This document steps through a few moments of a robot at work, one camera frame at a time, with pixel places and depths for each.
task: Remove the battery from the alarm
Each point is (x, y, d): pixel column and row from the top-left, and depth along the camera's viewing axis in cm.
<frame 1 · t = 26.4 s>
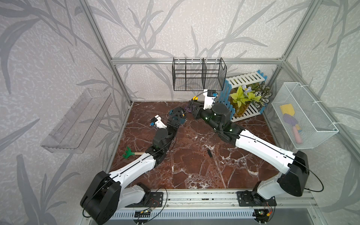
left hand: (181, 115, 75), fingers open
right hand: (189, 102, 69), fingers open
green rake wooden handle: (128, 153, 93), on the table
black battery cover: (209, 153, 93), on the table
blue white slatted crate: (234, 82, 97), point 28 cm above the table
green potted plant: (256, 94, 91), point 27 cm above the table
white mesh basket: (305, 125, 65), point 35 cm above the table
purple trowel pink handle: (293, 121, 80), point 24 cm above the table

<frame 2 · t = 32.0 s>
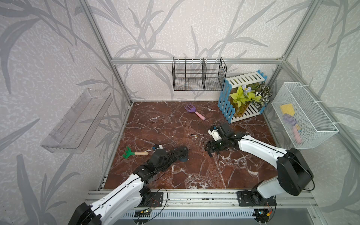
left hand: (177, 156, 82), fingers open
right hand: (208, 147, 86), fingers open
purple rake pink handle: (192, 109, 118), on the table
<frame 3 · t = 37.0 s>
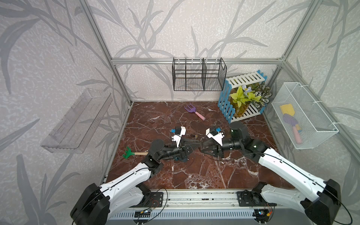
left hand: (198, 146, 65), fingers closed
right hand: (202, 146, 68), fingers open
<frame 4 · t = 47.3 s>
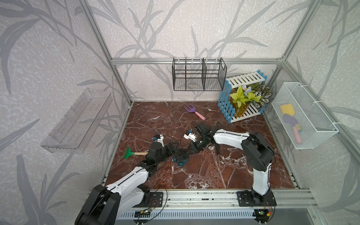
left hand: (176, 145, 85), fingers open
right hand: (186, 153, 84), fingers closed
